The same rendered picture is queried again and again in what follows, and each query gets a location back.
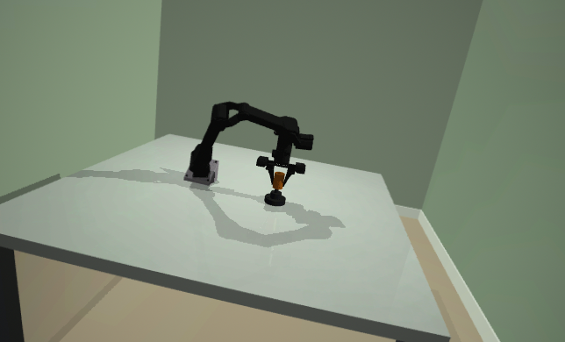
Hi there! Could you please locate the orange knob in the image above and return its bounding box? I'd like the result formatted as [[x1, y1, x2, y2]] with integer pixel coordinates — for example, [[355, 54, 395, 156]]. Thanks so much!
[[273, 172, 285, 189]]

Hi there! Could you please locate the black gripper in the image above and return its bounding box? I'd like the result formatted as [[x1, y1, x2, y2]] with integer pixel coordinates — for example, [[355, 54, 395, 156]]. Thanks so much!
[[256, 146, 305, 187]]

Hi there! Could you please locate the dark grey round pedestal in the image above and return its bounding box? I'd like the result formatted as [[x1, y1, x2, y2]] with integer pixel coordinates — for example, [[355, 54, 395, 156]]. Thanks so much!
[[264, 189, 286, 206]]

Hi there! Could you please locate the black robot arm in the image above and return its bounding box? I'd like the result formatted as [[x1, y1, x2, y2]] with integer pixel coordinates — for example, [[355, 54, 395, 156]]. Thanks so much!
[[189, 102, 314, 178]]

